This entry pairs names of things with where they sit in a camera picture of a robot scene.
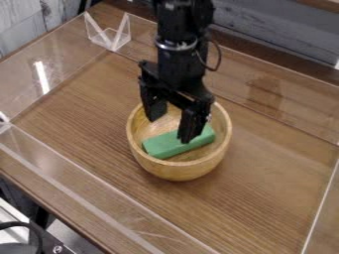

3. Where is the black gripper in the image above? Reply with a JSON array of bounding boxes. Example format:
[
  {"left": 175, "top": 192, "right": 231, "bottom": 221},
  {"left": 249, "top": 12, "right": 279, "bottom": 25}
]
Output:
[{"left": 139, "top": 39, "right": 215, "bottom": 144}]

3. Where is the green rectangular block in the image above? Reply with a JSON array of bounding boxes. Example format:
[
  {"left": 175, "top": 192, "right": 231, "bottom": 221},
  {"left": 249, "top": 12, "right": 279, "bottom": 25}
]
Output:
[{"left": 142, "top": 125, "right": 217, "bottom": 160}]

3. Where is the brown wooden bowl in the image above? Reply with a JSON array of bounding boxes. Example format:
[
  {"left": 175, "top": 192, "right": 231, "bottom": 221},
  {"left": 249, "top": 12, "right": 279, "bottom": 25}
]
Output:
[{"left": 126, "top": 102, "right": 234, "bottom": 182}]

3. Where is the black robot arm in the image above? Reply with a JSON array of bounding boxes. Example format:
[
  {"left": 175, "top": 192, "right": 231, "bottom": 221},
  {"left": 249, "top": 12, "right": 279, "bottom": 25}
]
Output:
[{"left": 139, "top": 0, "right": 215, "bottom": 144}]

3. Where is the black equipment base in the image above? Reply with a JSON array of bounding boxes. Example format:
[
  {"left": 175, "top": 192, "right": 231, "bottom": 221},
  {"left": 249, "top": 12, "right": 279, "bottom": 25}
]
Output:
[{"left": 28, "top": 231, "right": 78, "bottom": 254}]

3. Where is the clear acrylic tray wall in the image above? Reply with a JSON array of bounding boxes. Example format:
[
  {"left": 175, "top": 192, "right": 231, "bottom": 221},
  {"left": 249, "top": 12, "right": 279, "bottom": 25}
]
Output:
[{"left": 0, "top": 19, "right": 339, "bottom": 254}]

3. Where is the clear acrylic corner bracket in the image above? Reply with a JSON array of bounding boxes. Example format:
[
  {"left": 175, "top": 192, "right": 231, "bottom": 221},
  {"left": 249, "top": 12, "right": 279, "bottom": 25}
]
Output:
[{"left": 84, "top": 12, "right": 131, "bottom": 52}]

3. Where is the black cable lower left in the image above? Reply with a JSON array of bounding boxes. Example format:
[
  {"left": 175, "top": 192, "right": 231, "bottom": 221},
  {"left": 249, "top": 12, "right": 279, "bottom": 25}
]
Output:
[{"left": 0, "top": 221, "right": 47, "bottom": 254}]

